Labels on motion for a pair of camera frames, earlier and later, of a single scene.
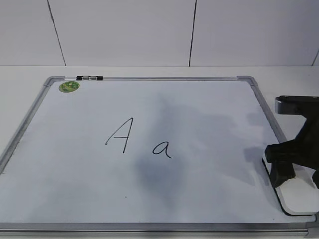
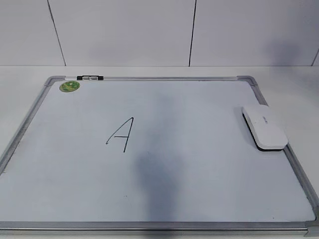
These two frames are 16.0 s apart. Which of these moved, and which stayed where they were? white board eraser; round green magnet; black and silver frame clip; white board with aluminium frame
Moved: white board eraser
Stayed: round green magnet; white board with aluminium frame; black and silver frame clip
